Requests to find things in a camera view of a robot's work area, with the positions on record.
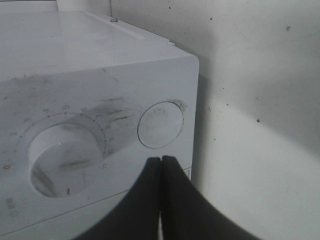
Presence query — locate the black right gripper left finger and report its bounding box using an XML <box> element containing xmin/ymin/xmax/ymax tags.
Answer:
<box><xmin>77</xmin><ymin>157</ymin><xmax>161</xmax><ymax>240</ymax></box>

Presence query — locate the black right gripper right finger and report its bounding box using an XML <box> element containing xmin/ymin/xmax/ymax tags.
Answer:
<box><xmin>160</xmin><ymin>155</ymin><xmax>248</xmax><ymax>240</ymax></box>

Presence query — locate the round white door button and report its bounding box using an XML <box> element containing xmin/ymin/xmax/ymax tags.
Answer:
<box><xmin>137</xmin><ymin>101</ymin><xmax>184</xmax><ymax>149</ymax></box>

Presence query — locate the white timer knob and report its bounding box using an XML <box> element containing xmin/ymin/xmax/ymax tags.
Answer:
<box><xmin>27</xmin><ymin>123</ymin><xmax>103</xmax><ymax>198</ymax></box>

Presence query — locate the white microwave oven body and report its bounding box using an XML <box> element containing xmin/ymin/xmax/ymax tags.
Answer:
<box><xmin>0</xmin><ymin>11</ymin><xmax>199</xmax><ymax>240</ymax></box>

